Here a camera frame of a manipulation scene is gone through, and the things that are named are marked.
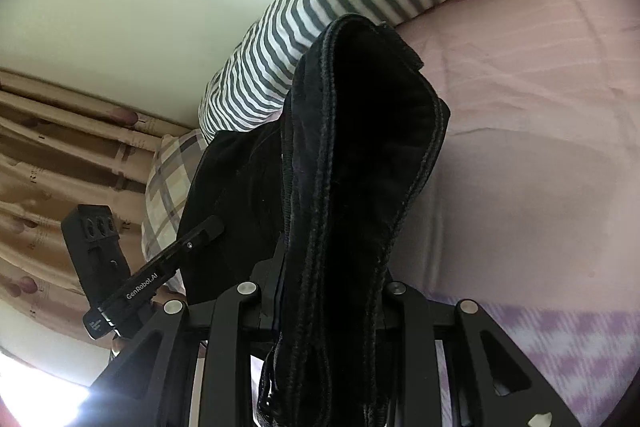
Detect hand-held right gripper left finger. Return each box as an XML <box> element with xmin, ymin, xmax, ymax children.
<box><xmin>90</xmin><ymin>252</ymin><xmax>287</xmax><ymax>427</ymax></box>

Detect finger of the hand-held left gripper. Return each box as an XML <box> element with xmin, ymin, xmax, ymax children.
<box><xmin>165</xmin><ymin>215</ymin><xmax>226</xmax><ymax>273</ymax></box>

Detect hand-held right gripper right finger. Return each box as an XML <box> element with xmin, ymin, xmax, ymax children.
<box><xmin>377</xmin><ymin>279</ymin><xmax>582</xmax><ymax>427</ymax></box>

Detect black pants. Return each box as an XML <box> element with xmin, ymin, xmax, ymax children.
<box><xmin>177</xmin><ymin>13</ymin><xmax>451</xmax><ymax>427</ymax></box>

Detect beige plaid pillow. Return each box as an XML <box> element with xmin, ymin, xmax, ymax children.
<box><xmin>141</xmin><ymin>129</ymin><xmax>216</xmax><ymax>295</ymax></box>

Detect beige patterned curtain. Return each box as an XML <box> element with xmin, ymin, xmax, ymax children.
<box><xmin>0</xmin><ymin>67</ymin><xmax>196</xmax><ymax>353</ymax></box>

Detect pink checked bed sheet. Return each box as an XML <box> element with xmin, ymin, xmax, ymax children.
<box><xmin>280</xmin><ymin>0</ymin><xmax>640</xmax><ymax>427</ymax></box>

